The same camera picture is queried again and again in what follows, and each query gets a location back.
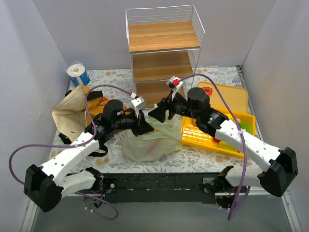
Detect light green plastic bag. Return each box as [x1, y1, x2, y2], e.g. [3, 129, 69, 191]
[122, 116, 182, 162]

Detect brown tote bag black straps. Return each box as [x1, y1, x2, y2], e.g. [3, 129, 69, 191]
[50, 84, 136, 157]

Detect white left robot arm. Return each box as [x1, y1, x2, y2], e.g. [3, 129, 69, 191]
[24, 97, 154, 212]

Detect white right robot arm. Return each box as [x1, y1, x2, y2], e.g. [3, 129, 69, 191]
[149, 87, 298, 197]

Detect floral patterned table mat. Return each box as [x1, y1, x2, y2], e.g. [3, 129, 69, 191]
[49, 66, 271, 174]

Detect red toy donut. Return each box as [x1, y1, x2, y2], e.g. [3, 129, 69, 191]
[202, 87, 213, 97]

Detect yellow plastic bin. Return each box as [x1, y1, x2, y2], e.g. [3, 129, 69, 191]
[181, 112, 255, 159]

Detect yellow flat tray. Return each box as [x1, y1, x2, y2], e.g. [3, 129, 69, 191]
[197, 81, 249, 114]

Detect yellow red toy mango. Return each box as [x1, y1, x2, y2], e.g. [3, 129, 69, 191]
[218, 141, 239, 152]

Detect green toy leaf vegetable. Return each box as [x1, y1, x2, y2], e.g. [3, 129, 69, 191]
[240, 121, 252, 133]

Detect blue wrapped toilet paper roll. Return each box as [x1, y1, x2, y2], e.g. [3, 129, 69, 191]
[65, 61, 90, 87]

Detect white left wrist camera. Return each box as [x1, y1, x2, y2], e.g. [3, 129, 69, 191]
[131, 96, 147, 118]

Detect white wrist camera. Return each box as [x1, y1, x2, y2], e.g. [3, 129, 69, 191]
[131, 96, 147, 118]
[166, 76, 183, 100]

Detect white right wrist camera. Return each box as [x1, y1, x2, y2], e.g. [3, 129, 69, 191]
[166, 76, 183, 100]

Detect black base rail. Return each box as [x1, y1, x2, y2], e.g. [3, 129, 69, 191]
[74, 172, 244, 211]

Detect wire and wood shelf rack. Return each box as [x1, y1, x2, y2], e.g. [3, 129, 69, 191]
[125, 4, 206, 109]

